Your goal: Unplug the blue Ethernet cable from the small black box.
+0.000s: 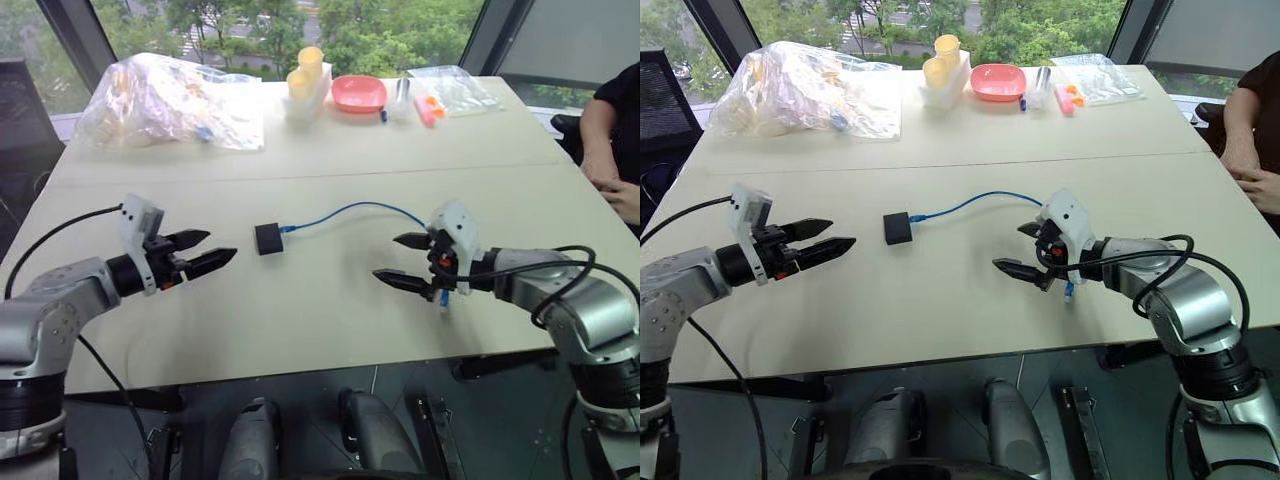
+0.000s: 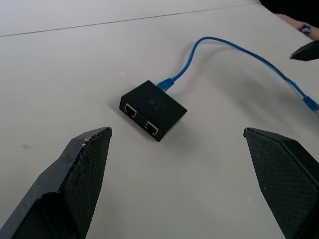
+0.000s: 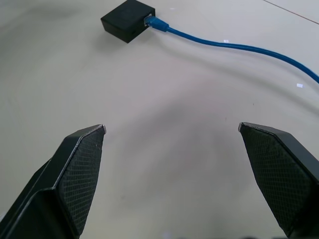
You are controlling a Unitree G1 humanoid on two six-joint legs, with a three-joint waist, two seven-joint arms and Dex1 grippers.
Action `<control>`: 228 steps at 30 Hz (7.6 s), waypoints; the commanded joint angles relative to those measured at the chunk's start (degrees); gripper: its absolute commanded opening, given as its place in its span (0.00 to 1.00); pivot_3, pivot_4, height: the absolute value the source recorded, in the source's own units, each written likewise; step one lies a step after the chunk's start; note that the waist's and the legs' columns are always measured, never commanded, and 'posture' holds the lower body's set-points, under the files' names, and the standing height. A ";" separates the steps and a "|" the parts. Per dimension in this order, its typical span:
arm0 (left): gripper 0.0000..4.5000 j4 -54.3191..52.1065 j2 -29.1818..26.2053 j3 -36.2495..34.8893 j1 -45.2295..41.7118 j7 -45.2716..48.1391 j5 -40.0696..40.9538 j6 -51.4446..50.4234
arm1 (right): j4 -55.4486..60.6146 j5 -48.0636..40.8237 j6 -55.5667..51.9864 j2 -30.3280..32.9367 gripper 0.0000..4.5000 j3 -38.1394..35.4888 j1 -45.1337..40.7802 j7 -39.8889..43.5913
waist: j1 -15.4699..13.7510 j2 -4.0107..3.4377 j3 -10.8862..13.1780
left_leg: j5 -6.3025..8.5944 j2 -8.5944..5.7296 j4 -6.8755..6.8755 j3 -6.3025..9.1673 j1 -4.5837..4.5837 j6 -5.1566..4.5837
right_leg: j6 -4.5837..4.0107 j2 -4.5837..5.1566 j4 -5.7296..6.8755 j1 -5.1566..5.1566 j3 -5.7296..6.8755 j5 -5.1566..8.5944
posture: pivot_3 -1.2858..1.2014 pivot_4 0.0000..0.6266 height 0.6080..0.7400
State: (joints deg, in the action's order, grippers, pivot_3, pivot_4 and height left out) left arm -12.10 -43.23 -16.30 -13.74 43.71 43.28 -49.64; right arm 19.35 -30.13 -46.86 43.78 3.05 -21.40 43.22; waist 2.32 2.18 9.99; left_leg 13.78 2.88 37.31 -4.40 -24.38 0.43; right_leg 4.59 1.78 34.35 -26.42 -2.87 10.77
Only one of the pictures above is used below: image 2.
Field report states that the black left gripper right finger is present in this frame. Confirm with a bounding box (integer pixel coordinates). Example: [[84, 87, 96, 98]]
[[243, 127, 319, 239]]

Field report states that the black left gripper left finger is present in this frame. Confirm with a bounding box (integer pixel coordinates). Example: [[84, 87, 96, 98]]
[[0, 126, 113, 239]]

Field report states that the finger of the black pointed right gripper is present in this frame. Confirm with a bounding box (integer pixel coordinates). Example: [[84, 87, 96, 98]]
[[289, 40, 319, 62]]

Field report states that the black ethernet splitter box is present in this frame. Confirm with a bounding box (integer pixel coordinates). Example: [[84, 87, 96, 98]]
[[119, 80, 188, 142]]

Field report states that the dark wristwatch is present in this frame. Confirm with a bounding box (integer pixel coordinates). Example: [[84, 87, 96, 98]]
[[299, 22, 313, 36]]

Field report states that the person's dark clothing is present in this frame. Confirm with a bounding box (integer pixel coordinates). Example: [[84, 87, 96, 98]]
[[258, 0, 319, 28]]

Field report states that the blue Ethernet cable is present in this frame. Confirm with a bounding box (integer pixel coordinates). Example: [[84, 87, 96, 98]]
[[156, 36, 319, 112]]

